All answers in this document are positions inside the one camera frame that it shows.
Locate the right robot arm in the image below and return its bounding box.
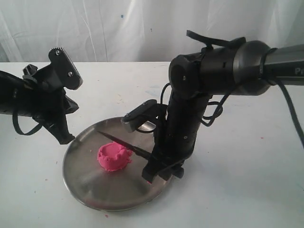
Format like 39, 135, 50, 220
142, 40, 304, 182

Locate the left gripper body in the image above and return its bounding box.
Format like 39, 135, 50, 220
22, 64, 66, 128

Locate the black knife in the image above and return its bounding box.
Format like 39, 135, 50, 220
97, 131, 151, 160

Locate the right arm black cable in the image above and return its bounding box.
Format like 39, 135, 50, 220
160, 29, 304, 152

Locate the pink clay lump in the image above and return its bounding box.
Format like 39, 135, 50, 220
97, 142, 133, 171

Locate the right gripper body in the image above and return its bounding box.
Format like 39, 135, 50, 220
152, 94, 211, 164

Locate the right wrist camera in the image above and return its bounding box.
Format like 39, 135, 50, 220
121, 99, 158, 133

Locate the round steel plate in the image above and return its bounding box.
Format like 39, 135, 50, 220
63, 117, 173, 211

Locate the white backdrop curtain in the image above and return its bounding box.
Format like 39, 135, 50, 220
0, 0, 304, 62

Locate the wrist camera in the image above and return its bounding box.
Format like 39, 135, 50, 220
48, 47, 83, 90
121, 99, 158, 133

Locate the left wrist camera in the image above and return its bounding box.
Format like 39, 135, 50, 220
48, 47, 83, 90

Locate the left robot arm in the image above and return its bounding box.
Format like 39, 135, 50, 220
0, 64, 79, 145

